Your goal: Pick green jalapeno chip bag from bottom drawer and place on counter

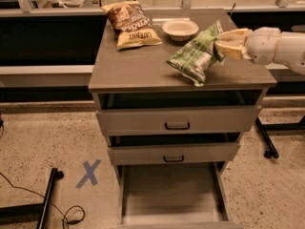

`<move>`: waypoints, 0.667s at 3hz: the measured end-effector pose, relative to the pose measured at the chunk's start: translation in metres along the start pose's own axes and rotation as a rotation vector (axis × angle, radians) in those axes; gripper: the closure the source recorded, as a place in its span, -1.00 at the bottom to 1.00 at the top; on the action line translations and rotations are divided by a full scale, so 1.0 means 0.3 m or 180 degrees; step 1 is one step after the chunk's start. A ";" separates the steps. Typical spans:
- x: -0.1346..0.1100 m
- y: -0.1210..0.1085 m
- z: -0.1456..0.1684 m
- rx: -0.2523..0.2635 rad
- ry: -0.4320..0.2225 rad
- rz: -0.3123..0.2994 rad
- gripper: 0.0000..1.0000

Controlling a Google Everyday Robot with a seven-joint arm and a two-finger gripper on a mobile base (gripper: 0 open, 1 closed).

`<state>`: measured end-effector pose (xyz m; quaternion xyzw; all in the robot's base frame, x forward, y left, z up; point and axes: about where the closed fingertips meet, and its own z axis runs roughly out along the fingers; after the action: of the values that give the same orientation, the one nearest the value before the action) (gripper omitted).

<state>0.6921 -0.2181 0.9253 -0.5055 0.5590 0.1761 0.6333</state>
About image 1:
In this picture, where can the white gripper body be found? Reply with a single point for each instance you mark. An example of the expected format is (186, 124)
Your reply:
(262, 45)

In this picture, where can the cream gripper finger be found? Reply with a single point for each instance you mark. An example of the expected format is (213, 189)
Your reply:
(236, 52)
(234, 37)

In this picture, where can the green jalapeno chip bag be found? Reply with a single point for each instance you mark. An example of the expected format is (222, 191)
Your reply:
(198, 55)

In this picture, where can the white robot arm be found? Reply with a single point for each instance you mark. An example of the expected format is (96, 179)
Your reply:
(290, 51)

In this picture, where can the grey drawer cabinet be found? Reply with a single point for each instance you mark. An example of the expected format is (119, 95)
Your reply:
(141, 79)

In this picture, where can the grey middle drawer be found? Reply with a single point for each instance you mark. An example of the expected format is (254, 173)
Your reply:
(142, 155)

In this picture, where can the grey drawer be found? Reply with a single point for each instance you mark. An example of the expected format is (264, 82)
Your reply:
(175, 196)
(142, 155)
(203, 120)

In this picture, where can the brown yellow chip bag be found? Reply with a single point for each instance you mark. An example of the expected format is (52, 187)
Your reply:
(131, 25)

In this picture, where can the grey top drawer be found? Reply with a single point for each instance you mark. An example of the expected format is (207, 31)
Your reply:
(203, 120)

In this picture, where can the grey bottom drawer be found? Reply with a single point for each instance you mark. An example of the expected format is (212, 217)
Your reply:
(175, 196)

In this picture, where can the white bowl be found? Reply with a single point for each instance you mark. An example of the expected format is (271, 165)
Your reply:
(180, 30)

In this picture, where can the black right stand leg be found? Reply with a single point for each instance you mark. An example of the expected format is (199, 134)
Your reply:
(271, 151)

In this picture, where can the blue tape cross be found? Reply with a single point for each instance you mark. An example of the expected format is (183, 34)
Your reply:
(89, 174)

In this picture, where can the black top drawer handle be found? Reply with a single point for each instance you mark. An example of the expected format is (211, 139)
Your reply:
(176, 126)

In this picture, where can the black drawer handle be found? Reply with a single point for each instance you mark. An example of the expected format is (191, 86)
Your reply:
(173, 159)
(176, 126)

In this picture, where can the black middle drawer handle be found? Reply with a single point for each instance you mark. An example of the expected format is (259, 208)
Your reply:
(173, 159)

